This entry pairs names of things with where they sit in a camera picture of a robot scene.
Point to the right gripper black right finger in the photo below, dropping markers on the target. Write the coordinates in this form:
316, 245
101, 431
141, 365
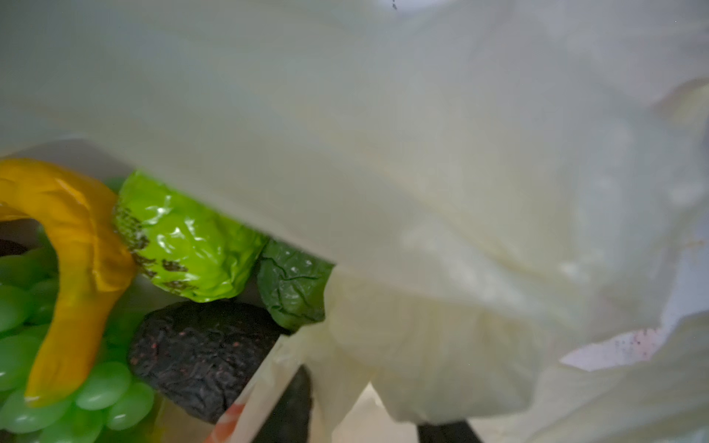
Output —
458, 432

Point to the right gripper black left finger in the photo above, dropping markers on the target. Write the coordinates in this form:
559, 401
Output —
289, 420

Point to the cream printed plastic bag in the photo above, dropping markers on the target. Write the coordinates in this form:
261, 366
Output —
497, 183

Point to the dark avocado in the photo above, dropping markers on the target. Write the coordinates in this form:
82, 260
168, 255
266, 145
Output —
201, 356

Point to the dark green lime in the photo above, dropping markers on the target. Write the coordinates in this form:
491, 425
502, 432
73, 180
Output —
291, 284

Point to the green grape bunch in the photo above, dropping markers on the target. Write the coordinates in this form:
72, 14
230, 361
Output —
110, 406

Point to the light green pear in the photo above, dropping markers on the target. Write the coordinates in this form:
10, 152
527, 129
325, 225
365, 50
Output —
183, 246

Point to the yellow banana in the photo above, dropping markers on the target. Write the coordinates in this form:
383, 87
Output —
95, 268

